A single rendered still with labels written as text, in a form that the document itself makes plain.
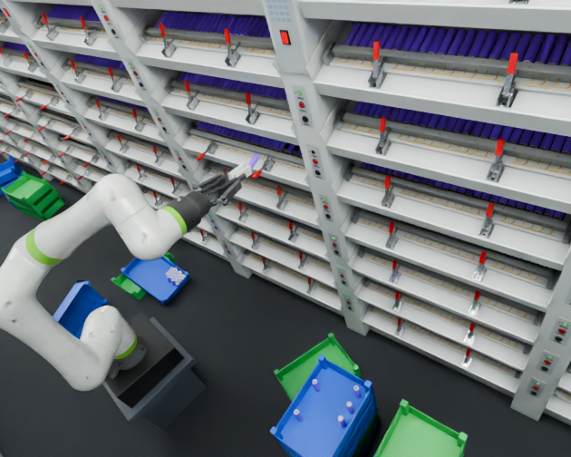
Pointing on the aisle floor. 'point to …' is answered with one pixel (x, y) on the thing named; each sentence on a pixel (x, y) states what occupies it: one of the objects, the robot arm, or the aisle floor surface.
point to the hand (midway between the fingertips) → (239, 173)
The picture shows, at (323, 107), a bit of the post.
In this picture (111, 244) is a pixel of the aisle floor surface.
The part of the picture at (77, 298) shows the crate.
